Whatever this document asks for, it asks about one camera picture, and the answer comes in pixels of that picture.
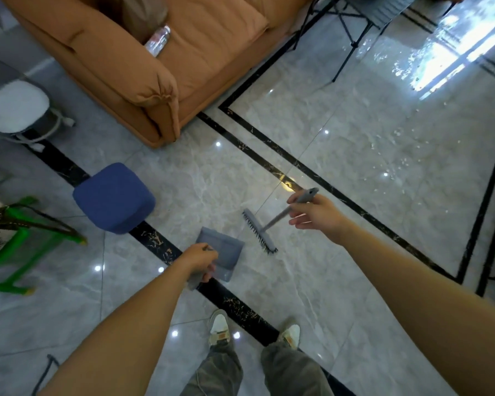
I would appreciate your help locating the person's left hand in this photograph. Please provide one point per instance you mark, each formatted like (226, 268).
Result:
(194, 256)

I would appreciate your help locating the person's right hand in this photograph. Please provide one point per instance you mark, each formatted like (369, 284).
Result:
(319, 216)

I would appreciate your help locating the person's left fingers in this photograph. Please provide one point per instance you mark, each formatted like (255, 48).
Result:
(210, 268)

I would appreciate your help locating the person's right thumb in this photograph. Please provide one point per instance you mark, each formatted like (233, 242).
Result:
(298, 197)

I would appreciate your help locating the grey dustpan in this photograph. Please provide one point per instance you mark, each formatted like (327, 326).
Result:
(222, 248)

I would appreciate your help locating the grey hand broom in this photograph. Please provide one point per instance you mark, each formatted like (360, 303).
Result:
(260, 235)

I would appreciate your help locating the person's left forearm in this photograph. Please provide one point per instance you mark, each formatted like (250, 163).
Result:
(123, 338)

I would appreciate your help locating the person's right forearm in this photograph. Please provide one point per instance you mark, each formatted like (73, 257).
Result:
(429, 309)

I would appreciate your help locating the person's left white shoe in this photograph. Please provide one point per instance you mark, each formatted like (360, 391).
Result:
(219, 327)

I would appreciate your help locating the person's white shoe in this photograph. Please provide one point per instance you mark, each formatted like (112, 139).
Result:
(219, 327)
(291, 336)

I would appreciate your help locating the person's left trouser leg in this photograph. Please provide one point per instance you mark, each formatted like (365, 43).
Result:
(216, 373)

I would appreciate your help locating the person's trouser leg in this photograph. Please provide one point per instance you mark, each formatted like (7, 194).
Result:
(291, 373)
(216, 373)

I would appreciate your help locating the person's right white shoe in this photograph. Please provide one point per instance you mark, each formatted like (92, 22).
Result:
(291, 336)

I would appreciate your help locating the blue upholstered stool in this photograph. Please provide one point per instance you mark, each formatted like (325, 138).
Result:
(113, 200)

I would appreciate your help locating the person's right trouser leg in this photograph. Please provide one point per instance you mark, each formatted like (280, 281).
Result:
(291, 373)

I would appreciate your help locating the orange fabric sofa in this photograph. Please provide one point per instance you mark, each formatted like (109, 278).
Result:
(214, 41)

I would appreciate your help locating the black folding table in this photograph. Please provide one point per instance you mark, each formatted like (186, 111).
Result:
(371, 12)

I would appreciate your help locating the silver foil packet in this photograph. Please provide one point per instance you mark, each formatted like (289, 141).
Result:
(157, 40)

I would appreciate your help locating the brown cushion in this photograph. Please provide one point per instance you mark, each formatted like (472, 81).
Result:
(142, 14)

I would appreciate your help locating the white fluffy seat pad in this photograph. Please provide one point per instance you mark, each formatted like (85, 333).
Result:
(14, 106)

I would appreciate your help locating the green metal frame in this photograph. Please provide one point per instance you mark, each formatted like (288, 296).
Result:
(12, 243)

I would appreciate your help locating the grey chair with white frame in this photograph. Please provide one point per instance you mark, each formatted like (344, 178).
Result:
(8, 70)

